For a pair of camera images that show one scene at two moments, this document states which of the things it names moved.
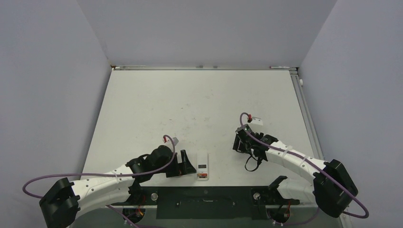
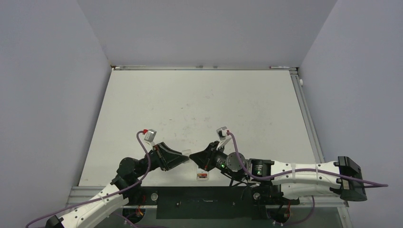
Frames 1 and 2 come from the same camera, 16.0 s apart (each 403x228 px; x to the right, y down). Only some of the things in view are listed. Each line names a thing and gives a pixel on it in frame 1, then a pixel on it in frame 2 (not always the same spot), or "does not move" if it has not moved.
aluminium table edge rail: x=311 y=135 does not move
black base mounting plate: x=208 y=202 does not move
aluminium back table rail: x=133 y=67 does not move
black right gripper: x=239 y=145 -> x=202 y=157
